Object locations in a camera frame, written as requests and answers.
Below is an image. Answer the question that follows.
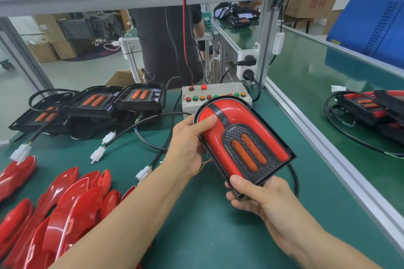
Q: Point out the person's left hand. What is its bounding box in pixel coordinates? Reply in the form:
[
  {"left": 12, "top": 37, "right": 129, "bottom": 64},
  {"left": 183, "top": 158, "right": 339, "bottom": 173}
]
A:
[{"left": 162, "top": 114, "right": 218, "bottom": 182}]

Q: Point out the person's right hand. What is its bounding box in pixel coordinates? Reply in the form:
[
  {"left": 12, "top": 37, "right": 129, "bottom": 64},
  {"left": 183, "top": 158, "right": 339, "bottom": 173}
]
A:
[{"left": 225, "top": 174, "right": 318, "bottom": 249}]

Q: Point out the pile of black lamp housings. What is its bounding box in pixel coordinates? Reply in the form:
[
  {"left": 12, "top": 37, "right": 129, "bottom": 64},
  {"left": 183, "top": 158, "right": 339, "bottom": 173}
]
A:
[{"left": 8, "top": 76, "right": 190, "bottom": 181}]

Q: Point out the person's left forearm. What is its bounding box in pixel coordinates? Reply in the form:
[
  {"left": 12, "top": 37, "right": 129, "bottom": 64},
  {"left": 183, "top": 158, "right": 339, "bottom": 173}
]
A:
[{"left": 50, "top": 170, "right": 190, "bottom": 269}]

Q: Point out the beige test button box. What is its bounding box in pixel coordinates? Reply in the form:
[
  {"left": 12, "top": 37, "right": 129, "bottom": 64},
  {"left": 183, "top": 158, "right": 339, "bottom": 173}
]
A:
[{"left": 182, "top": 82, "right": 253, "bottom": 116}]

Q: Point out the low open cardboard carton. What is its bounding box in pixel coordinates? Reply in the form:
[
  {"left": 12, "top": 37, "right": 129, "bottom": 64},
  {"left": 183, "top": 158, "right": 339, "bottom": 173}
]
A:
[{"left": 106, "top": 70, "right": 135, "bottom": 88}]

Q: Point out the white power strip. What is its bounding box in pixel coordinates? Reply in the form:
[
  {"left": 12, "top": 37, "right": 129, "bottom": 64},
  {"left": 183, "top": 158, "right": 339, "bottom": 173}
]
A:
[{"left": 237, "top": 48, "right": 260, "bottom": 85}]

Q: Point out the white metal stand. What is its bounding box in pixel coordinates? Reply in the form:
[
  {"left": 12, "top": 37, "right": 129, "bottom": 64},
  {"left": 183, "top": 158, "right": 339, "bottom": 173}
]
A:
[{"left": 119, "top": 37, "right": 143, "bottom": 84}]

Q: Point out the pile of red lens covers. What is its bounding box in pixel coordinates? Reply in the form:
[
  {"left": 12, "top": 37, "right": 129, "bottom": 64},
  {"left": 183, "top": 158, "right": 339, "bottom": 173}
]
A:
[{"left": 0, "top": 155, "right": 152, "bottom": 269}]

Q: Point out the large cardboard box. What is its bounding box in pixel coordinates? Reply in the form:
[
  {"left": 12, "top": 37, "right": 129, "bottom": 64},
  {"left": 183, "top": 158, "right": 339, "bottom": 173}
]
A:
[{"left": 35, "top": 13, "right": 80, "bottom": 60}]

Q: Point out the black mesh basket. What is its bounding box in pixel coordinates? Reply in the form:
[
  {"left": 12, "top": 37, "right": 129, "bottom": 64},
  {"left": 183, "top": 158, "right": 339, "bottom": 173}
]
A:
[{"left": 60, "top": 15, "right": 117, "bottom": 41}]

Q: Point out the small cardboard box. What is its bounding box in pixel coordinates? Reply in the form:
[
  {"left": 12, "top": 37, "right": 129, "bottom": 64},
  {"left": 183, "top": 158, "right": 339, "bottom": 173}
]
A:
[{"left": 28, "top": 42, "right": 59, "bottom": 63}]

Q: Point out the blue plastic crate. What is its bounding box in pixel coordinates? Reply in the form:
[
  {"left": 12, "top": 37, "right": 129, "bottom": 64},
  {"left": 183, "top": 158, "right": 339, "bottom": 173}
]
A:
[{"left": 326, "top": 0, "right": 404, "bottom": 70}]

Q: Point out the red power cable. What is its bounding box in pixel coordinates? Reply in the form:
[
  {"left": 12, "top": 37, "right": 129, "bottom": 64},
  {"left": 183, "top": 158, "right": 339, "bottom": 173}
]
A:
[{"left": 182, "top": 0, "right": 199, "bottom": 84}]

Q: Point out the white switch box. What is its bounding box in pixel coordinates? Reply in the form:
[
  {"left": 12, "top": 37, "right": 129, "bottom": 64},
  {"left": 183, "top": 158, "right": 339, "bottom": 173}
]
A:
[{"left": 271, "top": 32, "right": 285, "bottom": 55}]

